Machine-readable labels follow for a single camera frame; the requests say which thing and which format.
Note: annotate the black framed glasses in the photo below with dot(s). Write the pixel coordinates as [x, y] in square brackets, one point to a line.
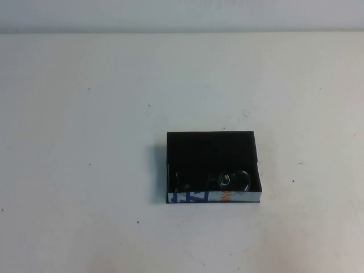
[227, 181]

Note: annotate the black printed glasses case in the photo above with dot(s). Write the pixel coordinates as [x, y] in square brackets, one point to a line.
[199, 150]

